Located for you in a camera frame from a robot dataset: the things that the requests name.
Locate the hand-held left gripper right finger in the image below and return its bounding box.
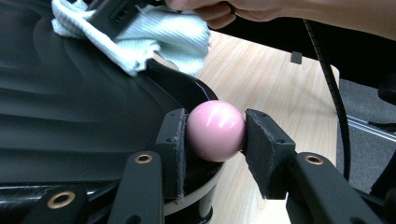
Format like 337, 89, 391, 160
242, 108, 297, 201

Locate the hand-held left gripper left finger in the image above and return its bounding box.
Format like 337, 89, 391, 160
153, 107, 189, 201

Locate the pink ball knob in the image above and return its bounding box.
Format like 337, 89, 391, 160
186, 100, 247, 163

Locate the light blue cloth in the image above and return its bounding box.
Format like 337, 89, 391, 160
50, 0, 212, 77

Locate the black wavy tray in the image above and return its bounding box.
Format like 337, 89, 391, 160
0, 0, 226, 224

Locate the black flat strip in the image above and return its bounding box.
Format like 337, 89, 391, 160
290, 50, 304, 65

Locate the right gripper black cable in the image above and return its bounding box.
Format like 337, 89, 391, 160
303, 19, 353, 181

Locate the grey metal rail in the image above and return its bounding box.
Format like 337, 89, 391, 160
346, 114, 396, 143

